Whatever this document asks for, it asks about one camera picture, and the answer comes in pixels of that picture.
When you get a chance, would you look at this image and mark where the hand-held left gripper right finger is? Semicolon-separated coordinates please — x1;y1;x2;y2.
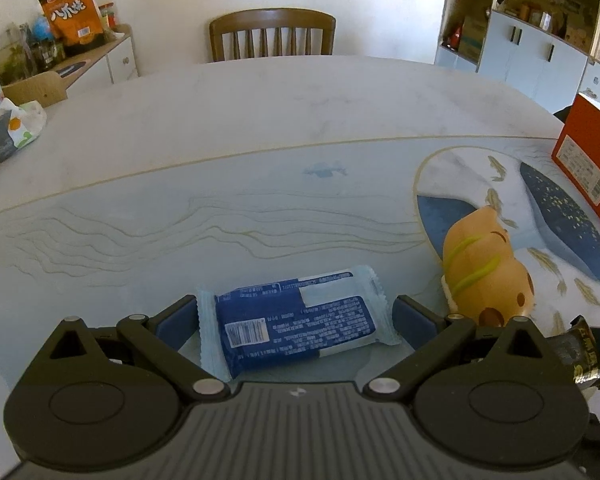
362;296;581;401

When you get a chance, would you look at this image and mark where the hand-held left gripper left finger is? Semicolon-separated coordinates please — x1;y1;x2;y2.
25;296;231;402

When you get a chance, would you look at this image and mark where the black gold snack packet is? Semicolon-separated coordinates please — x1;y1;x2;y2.
550;316;600;391

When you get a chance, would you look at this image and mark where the blue snack packet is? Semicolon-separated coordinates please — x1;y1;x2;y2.
196;265;402;383

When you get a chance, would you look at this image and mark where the red cardboard box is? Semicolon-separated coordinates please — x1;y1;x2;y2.
551;92;600;251

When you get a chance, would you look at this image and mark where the white patterned desktop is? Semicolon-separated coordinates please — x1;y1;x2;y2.
0;55;600;480

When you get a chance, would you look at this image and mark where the yellow brown capybara toy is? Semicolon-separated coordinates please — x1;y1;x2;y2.
442;206;536;329

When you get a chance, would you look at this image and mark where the white printed tissue pack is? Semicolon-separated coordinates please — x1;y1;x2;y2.
0;98;48;154

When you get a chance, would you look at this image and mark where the white wooden sideboard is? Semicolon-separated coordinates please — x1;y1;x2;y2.
0;25;140;107

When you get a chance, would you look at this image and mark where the light wooden chair back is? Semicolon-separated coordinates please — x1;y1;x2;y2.
1;71;69;109

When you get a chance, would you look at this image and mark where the dark wooden chair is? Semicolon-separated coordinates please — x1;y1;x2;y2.
209;8;337;63

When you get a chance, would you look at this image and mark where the small blue globe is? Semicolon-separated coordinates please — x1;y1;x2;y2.
32;16;57;42

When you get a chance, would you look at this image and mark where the orange snack bag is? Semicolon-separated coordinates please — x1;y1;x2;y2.
39;0;106;47

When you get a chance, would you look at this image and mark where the white wall cabinet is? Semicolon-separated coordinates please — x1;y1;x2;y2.
435;0;600;117

